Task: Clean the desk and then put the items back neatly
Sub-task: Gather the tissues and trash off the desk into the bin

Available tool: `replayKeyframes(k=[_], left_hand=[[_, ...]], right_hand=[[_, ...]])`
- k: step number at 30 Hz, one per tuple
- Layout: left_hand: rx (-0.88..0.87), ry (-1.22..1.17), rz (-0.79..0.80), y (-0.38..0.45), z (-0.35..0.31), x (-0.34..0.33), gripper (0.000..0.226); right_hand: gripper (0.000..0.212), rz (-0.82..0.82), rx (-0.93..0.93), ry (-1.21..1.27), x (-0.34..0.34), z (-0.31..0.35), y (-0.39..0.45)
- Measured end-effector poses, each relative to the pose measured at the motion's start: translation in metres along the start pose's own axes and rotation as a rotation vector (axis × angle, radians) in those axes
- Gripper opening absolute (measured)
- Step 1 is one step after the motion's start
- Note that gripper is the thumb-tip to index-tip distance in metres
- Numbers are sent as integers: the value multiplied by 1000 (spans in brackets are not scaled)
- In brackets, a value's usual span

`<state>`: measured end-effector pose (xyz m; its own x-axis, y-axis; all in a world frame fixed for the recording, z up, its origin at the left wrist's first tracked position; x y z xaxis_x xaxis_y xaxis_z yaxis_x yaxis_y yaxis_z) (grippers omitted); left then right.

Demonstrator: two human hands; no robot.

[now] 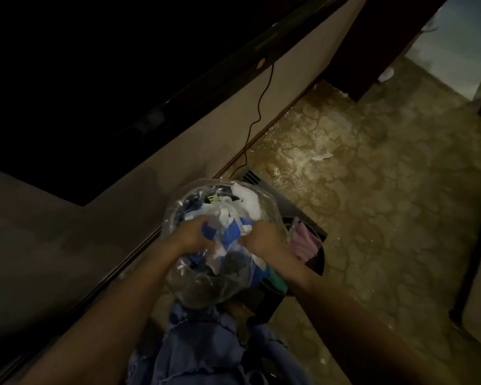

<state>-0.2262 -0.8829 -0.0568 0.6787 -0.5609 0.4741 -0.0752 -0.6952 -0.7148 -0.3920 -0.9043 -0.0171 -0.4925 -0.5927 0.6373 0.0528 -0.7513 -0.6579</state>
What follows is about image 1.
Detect person's right hand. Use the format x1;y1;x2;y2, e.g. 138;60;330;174
242;222;291;270

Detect person's left hand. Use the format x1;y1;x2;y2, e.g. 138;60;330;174
164;219;221;257

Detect blue plastic wrapper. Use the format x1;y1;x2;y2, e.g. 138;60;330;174
202;212;253;255

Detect white paper scrap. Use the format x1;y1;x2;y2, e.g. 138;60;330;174
228;182;266;225

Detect trash bin with clear bag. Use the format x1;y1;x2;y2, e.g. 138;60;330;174
162;179;293;310

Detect person's right forearm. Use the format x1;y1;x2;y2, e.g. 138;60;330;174
276;256;450;385

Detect person's left forearm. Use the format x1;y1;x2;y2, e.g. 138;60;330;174
16;244;181;385

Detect pink cleaning cloth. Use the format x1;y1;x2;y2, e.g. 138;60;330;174
289;220;322;265

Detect person's blue trousers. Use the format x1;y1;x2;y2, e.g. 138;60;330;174
128;304;314;385

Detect black low cabinet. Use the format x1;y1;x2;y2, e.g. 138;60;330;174
232;168;330;318

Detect black television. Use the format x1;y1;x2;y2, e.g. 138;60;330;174
0;0;354;207

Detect black power cable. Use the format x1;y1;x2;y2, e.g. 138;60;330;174
228;60;275;177

